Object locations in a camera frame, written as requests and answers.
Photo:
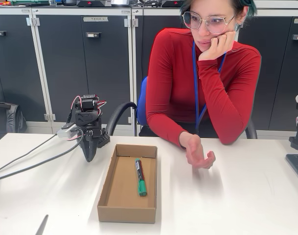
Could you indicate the person's right hand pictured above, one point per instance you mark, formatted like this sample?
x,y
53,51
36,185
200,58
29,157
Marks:
x,y
195,151

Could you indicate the round metal-rimmed glasses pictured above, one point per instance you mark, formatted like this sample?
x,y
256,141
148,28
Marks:
x,y
212,23

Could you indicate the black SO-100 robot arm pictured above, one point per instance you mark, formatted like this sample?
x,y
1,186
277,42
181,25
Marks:
x,y
86,115

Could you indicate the person's left forearm red sleeve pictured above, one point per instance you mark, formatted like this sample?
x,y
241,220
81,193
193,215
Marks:
x,y
217,102

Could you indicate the person's left hand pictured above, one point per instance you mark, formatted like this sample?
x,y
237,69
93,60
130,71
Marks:
x,y
218,47

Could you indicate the blue black office chair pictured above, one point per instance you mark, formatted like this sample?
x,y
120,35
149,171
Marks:
x,y
142,102

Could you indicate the grey pointed blade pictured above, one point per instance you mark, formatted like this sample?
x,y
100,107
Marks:
x,y
42,225

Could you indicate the open cardboard box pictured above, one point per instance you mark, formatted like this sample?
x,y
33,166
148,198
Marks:
x,y
129,191

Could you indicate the green marker pen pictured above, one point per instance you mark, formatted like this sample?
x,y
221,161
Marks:
x,y
140,176

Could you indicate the black device red triangle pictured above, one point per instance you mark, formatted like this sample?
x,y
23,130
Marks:
x,y
171,3
92,3

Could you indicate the person's right forearm red sleeve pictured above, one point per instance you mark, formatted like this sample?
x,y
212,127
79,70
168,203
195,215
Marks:
x,y
163,124

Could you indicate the green crate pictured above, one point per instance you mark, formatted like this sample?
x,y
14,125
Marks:
x,y
29,2

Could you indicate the black backpack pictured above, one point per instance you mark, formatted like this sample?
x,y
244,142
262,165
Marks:
x,y
7,117

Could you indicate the person in red top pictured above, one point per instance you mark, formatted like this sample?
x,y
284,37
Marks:
x,y
176,73

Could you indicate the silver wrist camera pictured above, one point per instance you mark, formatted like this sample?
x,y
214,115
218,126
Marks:
x,y
65,132

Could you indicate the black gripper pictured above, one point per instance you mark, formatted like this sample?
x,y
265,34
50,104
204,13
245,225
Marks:
x,y
89,144

